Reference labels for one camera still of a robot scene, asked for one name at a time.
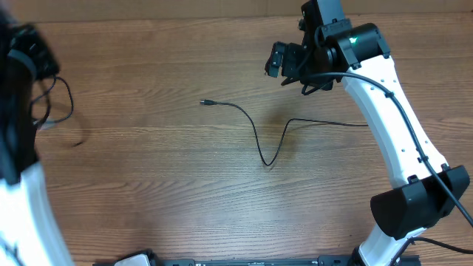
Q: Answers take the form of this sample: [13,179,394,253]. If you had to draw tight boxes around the black thin cable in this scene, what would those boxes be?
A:
[199,98,370,167]

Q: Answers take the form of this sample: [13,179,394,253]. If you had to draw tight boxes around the black usb cable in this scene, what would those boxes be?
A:
[29,75,88,149]

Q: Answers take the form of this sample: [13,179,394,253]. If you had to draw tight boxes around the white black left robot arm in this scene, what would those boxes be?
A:
[1,10,73,265]

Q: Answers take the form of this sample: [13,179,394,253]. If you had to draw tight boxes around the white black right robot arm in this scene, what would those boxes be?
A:
[265,1,470,265]

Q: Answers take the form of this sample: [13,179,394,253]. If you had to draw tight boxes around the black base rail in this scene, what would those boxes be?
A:
[92,249,422,266]

